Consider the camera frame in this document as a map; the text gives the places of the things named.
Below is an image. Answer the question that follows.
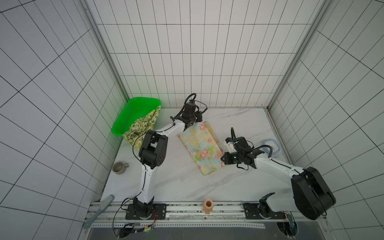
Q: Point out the pastel floral skirt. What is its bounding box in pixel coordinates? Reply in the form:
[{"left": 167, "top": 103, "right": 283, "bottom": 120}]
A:
[{"left": 178, "top": 121, "right": 225, "bottom": 176}]

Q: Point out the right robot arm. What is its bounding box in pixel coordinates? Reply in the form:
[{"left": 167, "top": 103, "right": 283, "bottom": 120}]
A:
[{"left": 221, "top": 137, "right": 336, "bottom": 220}]

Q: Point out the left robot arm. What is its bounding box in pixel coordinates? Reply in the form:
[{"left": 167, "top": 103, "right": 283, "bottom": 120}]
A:
[{"left": 127, "top": 100, "right": 203, "bottom": 219}]

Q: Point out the blue rimmed container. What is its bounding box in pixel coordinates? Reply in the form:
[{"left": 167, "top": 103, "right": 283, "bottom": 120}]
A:
[{"left": 264, "top": 139, "right": 282, "bottom": 158}]

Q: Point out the green plastic basket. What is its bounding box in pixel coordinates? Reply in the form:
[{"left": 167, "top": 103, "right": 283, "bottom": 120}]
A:
[{"left": 112, "top": 97, "right": 162, "bottom": 137}]

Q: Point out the green lemon print skirt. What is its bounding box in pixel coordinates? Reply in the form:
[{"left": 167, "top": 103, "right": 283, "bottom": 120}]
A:
[{"left": 123, "top": 106, "right": 161, "bottom": 150}]

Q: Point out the grey ceramic mug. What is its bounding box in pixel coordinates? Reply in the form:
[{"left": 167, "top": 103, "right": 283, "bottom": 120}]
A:
[{"left": 112, "top": 162, "right": 129, "bottom": 175}]

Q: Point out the right electronics board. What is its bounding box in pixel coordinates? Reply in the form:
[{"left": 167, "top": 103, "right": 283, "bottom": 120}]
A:
[{"left": 277, "top": 212, "right": 298, "bottom": 239}]

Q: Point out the electronics board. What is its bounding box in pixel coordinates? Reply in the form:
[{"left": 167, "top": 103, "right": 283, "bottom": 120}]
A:
[
  {"left": 277, "top": 212, "right": 298, "bottom": 239},
  {"left": 114, "top": 223, "right": 153, "bottom": 239}
]

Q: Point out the translucent green strip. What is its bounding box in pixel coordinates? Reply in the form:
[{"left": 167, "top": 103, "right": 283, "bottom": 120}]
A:
[{"left": 83, "top": 195, "right": 115, "bottom": 230}]

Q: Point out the left electronics board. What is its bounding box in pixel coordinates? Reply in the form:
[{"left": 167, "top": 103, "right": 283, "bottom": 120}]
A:
[{"left": 114, "top": 223, "right": 153, "bottom": 239}]

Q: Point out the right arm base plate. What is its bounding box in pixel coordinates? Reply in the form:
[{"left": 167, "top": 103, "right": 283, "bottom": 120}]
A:
[{"left": 243, "top": 203, "right": 286, "bottom": 220}]

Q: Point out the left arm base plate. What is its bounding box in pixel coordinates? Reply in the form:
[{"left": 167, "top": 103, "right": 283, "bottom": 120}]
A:
[{"left": 125, "top": 204, "right": 167, "bottom": 220}]

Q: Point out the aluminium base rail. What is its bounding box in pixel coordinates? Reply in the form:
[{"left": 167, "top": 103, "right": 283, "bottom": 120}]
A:
[{"left": 82, "top": 200, "right": 326, "bottom": 230}]

